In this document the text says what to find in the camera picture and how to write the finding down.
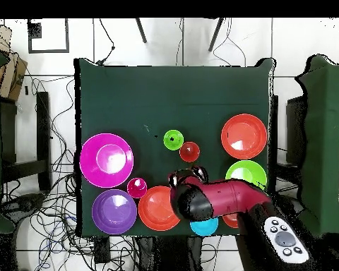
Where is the black stand frame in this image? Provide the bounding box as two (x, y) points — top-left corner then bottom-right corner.
(285, 95), (307, 167)
(0, 91), (53, 193)

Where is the cardboard box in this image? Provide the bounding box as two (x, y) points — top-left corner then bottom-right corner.
(0, 22), (28, 102)

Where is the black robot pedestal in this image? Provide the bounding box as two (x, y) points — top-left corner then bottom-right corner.
(135, 235), (244, 271)

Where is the grey pedestal leg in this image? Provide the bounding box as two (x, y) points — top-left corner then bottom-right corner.
(1, 193), (47, 224)

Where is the black camera tripod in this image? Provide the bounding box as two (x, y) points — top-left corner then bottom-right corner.
(134, 18), (226, 52)

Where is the purple bowl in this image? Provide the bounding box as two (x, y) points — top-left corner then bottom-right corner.
(91, 188), (138, 236)

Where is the large pink bowl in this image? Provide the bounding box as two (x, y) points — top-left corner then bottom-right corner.
(79, 133), (134, 189)

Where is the dark green tablecloth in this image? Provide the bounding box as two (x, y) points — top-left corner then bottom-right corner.
(73, 57), (275, 238)

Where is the tangle of black cables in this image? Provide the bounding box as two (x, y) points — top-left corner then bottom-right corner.
(0, 76), (139, 271)

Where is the black power box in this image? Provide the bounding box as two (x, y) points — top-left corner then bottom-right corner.
(93, 236), (112, 265)

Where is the wide orange bowl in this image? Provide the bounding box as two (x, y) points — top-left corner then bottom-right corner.
(220, 113), (268, 160)
(138, 185), (182, 232)

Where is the crimson red cup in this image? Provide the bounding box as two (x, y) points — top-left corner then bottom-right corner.
(126, 177), (148, 199)

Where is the black square floor frame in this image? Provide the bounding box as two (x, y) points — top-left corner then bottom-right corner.
(27, 18), (70, 54)

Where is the small deep orange bowl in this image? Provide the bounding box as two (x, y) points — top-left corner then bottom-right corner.
(222, 212), (239, 229)

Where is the black cable with plug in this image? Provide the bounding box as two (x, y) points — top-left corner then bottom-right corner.
(95, 18), (116, 66)

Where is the small blue bowl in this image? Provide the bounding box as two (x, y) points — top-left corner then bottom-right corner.
(189, 217), (219, 237)

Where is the green cup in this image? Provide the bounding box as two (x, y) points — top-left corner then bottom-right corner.
(162, 129), (185, 151)

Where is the green bowl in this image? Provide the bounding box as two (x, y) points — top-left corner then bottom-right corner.
(225, 159), (268, 191)

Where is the orange cup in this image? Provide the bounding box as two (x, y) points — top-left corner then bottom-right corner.
(179, 141), (201, 163)

